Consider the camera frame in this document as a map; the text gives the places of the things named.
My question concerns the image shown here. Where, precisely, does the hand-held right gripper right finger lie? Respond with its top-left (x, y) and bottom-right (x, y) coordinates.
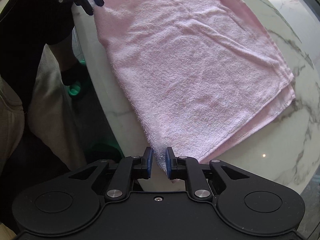
top-left (165, 147), bottom-right (253, 202)

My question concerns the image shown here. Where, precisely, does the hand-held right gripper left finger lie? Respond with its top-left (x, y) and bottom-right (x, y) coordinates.
top-left (67, 147), bottom-right (153, 201)

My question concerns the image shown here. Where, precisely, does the pink towel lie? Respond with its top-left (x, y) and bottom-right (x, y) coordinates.
top-left (94, 0), bottom-right (295, 178)

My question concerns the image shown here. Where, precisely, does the green slipper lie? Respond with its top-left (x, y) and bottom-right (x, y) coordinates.
top-left (65, 57), bottom-right (88, 99)
top-left (85, 142), bottom-right (124, 165)

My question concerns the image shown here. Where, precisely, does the person's leg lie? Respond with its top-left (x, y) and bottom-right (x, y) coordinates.
top-left (0, 0), bottom-right (87, 87)

